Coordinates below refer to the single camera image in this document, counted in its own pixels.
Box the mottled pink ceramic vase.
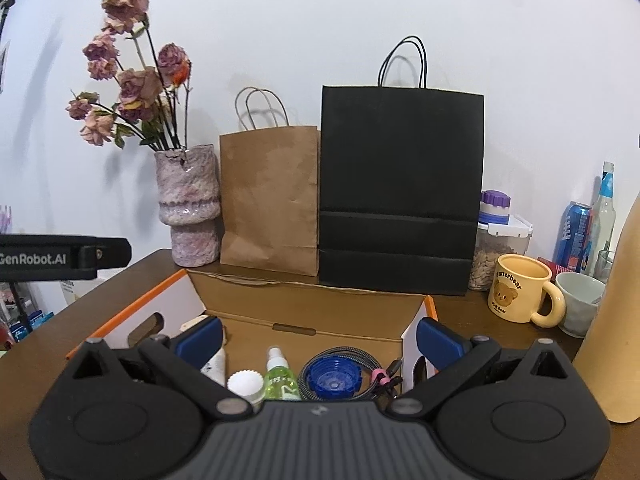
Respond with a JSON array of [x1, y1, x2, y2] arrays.
[[154, 144, 222, 268]]

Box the cream thermos jug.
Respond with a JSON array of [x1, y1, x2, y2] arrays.
[[572, 200, 640, 424]]

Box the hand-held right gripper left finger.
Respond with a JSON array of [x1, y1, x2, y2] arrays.
[[66, 316, 254, 423]]

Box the clear white-lidded food container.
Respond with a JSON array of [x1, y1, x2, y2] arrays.
[[467, 214, 534, 292]]

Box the red small box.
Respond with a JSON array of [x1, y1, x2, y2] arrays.
[[536, 257, 577, 274]]

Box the braided black cable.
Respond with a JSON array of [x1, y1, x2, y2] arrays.
[[299, 346, 405, 403]]

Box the blue-labelled glass bottle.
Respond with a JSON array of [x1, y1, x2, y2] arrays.
[[581, 161, 617, 277]]

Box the yellow bear mug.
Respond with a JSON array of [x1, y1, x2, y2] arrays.
[[487, 254, 567, 329]]

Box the translucent white-capped jar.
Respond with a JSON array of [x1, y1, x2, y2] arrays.
[[227, 369, 265, 409]]

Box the red cardboard box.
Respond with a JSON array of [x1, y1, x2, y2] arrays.
[[66, 267, 439, 402]]

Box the green spray bottle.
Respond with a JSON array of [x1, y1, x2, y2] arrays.
[[262, 346, 302, 402]]

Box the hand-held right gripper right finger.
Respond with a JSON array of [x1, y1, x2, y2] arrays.
[[386, 317, 577, 419]]

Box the black paper bag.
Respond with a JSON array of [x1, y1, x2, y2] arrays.
[[318, 36, 486, 297]]

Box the blue ribbed lid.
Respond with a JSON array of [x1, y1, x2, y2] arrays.
[[306, 355, 362, 401]]

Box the brown paper bag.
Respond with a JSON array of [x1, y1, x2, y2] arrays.
[[219, 87, 321, 277]]

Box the purple-lidded white jar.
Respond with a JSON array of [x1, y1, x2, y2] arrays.
[[478, 190, 512, 226]]

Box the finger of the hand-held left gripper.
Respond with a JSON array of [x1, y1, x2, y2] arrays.
[[79, 237, 133, 271]]

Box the blue drink can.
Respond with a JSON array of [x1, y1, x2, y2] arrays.
[[554, 201, 594, 274]]

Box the clear drinking glass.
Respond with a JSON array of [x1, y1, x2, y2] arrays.
[[595, 250, 617, 283]]

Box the dried pink roses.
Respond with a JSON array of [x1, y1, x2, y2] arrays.
[[66, 0, 193, 152]]

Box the grey ceramic cup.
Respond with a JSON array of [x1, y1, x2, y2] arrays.
[[555, 272, 607, 338]]

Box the white spray bottle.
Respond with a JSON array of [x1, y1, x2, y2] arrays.
[[200, 347, 227, 387]]

